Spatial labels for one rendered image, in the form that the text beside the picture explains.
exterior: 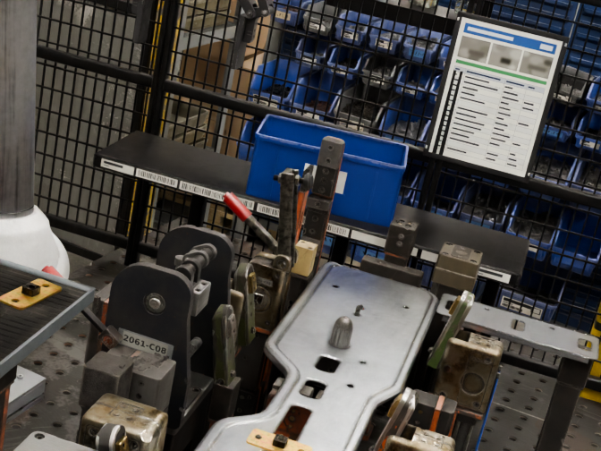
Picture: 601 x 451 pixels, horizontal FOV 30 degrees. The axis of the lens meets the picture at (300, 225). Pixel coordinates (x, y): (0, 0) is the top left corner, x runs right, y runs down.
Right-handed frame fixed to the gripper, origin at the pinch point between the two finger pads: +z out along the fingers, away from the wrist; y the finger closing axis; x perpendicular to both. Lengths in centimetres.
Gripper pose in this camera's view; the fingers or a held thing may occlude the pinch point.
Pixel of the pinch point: (189, 46)
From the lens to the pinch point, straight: 148.4
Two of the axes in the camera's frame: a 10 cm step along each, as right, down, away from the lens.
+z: -1.9, 9.2, 3.5
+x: 2.6, -3.0, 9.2
